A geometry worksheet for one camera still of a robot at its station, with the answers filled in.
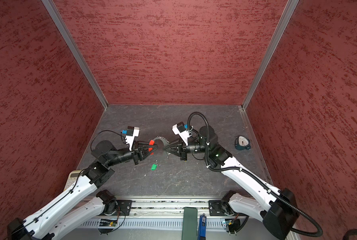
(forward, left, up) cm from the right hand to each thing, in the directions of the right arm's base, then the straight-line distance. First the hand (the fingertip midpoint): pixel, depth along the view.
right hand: (164, 151), depth 61 cm
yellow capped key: (-5, -9, +2) cm, 10 cm away
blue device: (-24, -17, -31) cm, 43 cm away
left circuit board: (-21, +30, -32) cm, 49 cm away
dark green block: (-25, -10, -34) cm, 43 cm away
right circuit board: (-24, -32, -32) cm, 51 cm away
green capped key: (-2, +6, -11) cm, 12 cm away
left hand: (+1, +3, -1) cm, 3 cm away
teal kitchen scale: (+18, -47, -27) cm, 57 cm away
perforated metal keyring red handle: (+2, -1, +4) cm, 5 cm away
